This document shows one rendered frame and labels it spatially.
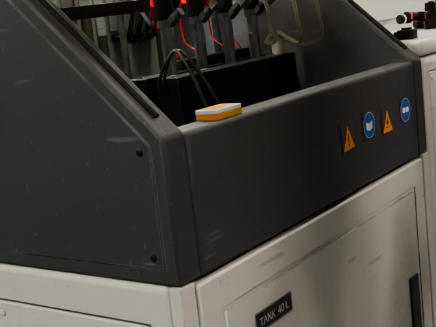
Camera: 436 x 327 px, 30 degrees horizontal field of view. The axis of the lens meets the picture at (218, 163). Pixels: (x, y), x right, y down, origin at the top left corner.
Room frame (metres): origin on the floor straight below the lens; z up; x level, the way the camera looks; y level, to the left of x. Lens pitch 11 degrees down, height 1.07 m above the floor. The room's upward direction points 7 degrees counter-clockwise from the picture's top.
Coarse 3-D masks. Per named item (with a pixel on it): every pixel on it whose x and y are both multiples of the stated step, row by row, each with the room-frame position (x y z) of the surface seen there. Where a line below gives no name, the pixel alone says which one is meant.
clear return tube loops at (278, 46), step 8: (264, 0) 1.28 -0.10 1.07; (296, 8) 1.34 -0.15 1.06; (296, 16) 1.34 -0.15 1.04; (320, 16) 1.39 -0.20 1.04; (320, 24) 1.39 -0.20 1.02; (272, 32) 1.28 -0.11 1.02; (280, 32) 1.42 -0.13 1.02; (272, 40) 1.30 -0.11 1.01; (280, 40) 1.44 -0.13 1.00; (288, 40) 1.41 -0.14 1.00; (296, 40) 1.38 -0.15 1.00; (272, 48) 1.44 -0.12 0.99; (280, 48) 1.44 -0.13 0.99
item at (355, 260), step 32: (416, 160) 1.33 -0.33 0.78; (352, 192) 1.16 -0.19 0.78; (384, 192) 1.22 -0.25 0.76; (416, 192) 1.32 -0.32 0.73; (320, 224) 1.05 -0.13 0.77; (352, 224) 1.13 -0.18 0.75; (384, 224) 1.21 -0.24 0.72; (416, 224) 1.31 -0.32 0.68; (256, 256) 0.93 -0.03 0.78; (288, 256) 0.98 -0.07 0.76; (320, 256) 1.05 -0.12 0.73; (352, 256) 1.12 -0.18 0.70; (384, 256) 1.20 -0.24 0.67; (416, 256) 1.30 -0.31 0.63; (224, 288) 0.87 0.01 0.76; (256, 288) 0.92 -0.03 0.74; (288, 288) 0.98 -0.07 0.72; (320, 288) 1.04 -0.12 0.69; (352, 288) 1.11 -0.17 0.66; (384, 288) 1.20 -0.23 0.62; (416, 288) 1.29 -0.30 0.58; (224, 320) 0.87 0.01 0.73; (256, 320) 0.91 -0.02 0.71; (288, 320) 0.97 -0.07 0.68; (320, 320) 1.03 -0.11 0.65; (352, 320) 1.11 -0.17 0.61; (384, 320) 1.19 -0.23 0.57; (416, 320) 1.28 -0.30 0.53
